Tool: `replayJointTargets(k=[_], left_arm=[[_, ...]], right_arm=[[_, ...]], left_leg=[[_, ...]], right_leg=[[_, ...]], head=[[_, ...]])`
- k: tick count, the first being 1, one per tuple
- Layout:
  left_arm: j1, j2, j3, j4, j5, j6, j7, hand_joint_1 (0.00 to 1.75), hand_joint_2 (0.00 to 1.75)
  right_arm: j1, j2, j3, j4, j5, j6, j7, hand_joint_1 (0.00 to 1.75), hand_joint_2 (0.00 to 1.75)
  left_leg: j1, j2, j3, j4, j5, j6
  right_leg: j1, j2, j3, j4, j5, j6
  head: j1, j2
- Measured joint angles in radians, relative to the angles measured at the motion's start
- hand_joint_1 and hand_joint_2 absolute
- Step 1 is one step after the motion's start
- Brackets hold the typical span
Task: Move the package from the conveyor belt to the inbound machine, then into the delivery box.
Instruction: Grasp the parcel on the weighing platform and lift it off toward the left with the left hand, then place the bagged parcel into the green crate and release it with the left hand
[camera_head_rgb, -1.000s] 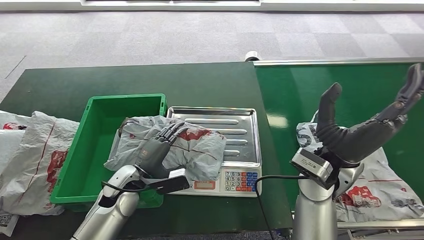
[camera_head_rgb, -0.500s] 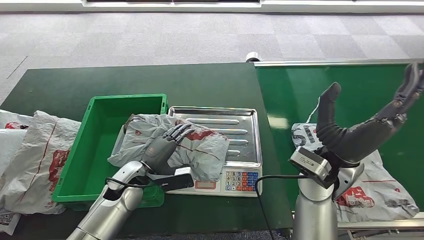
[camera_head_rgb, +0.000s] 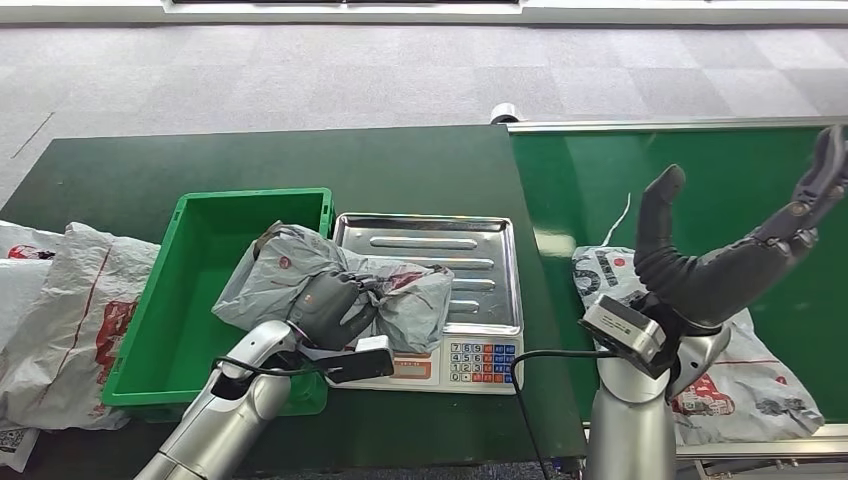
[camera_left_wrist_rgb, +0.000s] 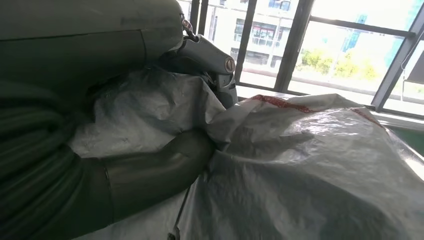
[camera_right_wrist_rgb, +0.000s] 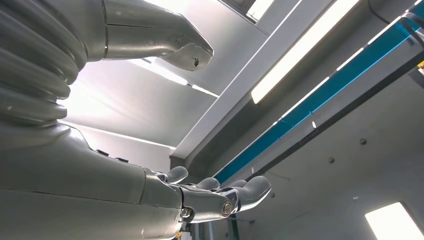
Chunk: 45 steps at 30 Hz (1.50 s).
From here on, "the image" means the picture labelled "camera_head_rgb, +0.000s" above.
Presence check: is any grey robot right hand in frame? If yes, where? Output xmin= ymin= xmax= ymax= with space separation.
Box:
xmin=633 ymin=124 xmax=848 ymax=331

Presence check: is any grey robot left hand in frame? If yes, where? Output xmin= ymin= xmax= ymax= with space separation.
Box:
xmin=288 ymin=270 xmax=382 ymax=352

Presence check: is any grey package red print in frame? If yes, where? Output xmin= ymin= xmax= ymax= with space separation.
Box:
xmin=211 ymin=221 xmax=456 ymax=356

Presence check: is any grey package black lettering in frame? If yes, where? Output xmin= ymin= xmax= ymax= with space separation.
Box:
xmin=571 ymin=246 xmax=826 ymax=446

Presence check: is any white conveyor roller end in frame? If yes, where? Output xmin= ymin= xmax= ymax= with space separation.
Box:
xmin=490 ymin=102 xmax=526 ymax=125

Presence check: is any large white package red print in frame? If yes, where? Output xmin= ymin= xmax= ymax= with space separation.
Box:
xmin=0 ymin=221 xmax=162 ymax=433

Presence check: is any plain white package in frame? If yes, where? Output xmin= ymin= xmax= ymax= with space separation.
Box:
xmin=0 ymin=256 xmax=56 ymax=352

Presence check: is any white package red label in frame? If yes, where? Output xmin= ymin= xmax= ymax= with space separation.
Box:
xmin=0 ymin=218 xmax=68 ymax=261

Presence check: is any thin white strip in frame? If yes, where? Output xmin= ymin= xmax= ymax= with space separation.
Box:
xmin=600 ymin=192 xmax=633 ymax=248

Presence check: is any green plastic bin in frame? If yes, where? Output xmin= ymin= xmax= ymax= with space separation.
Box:
xmin=100 ymin=187 xmax=336 ymax=425

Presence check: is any electronic scale steel tray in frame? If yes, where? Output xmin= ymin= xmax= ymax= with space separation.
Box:
xmin=331 ymin=212 xmax=526 ymax=397

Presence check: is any paper with QR code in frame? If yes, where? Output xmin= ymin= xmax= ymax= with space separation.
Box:
xmin=0 ymin=423 xmax=43 ymax=475

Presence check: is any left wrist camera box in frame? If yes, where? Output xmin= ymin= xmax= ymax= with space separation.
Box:
xmin=322 ymin=335 xmax=397 ymax=386

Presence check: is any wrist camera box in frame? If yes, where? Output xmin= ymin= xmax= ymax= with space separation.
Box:
xmin=579 ymin=294 xmax=668 ymax=380
xmin=322 ymin=335 xmax=397 ymax=386

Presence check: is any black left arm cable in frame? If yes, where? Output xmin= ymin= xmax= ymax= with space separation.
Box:
xmin=211 ymin=356 xmax=326 ymax=399

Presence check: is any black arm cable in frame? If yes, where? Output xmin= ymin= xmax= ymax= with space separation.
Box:
xmin=211 ymin=356 xmax=326 ymax=399
xmin=508 ymin=349 xmax=621 ymax=480

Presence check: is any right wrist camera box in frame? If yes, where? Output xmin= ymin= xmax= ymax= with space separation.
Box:
xmin=579 ymin=294 xmax=668 ymax=380

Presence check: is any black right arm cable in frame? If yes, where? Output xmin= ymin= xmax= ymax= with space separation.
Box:
xmin=508 ymin=349 xmax=621 ymax=480

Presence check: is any white wall ledge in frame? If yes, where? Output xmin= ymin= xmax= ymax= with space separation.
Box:
xmin=0 ymin=0 xmax=848 ymax=26

